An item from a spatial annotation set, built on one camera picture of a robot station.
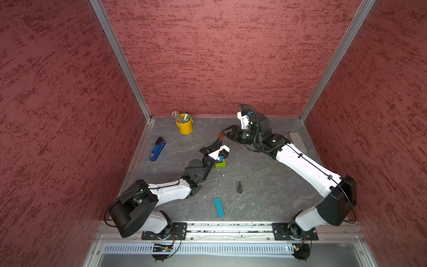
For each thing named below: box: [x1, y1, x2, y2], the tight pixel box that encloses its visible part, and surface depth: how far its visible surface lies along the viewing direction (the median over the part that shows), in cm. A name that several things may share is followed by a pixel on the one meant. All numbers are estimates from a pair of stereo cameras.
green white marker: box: [183, 111, 191, 122], surface depth 109 cm
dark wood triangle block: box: [236, 180, 243, 194], surface depth 87 cm
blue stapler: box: [149, 136, 167, 162], surface depth 102 cm
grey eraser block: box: [288, 131, 308, 153], surface depth 106 cm
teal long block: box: [213, 196, 226, 219], surface depth 83 cm
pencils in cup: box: [170, 110, 186, 124], surface depth 102 cm
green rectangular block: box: [215, 160, 227, 169], surface depth 96 cm
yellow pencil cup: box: [175, 116, 194, 135], surface depth 111 cm
